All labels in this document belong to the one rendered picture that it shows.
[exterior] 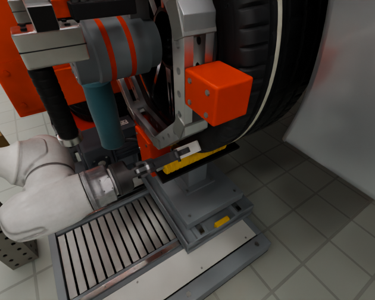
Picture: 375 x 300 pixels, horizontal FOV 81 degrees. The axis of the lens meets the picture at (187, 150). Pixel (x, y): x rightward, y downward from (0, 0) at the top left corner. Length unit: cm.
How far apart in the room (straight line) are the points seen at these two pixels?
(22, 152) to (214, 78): 44
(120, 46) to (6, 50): 57
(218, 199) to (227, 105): 68
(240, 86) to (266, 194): 105
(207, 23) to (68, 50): 22
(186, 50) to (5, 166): 45
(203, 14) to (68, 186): 39
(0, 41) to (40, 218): 70
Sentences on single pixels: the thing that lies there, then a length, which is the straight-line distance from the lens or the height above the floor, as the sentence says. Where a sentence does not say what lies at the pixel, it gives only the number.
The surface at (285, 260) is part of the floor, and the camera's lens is 119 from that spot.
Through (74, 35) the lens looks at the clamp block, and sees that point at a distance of 40.
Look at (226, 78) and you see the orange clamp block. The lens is 36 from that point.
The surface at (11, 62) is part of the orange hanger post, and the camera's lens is 106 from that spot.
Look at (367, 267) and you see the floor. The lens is 135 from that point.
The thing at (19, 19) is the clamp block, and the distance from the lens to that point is 74.
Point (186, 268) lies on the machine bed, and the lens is 101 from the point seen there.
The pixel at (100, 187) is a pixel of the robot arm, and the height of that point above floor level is 67.
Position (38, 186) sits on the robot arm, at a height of 69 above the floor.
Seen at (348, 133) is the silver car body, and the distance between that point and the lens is 41.
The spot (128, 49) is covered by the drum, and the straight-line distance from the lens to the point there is 57.
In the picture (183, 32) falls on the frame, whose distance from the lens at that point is 38.
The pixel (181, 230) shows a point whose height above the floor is 15.
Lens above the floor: 103
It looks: 42 degrees down
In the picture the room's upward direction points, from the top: straight up
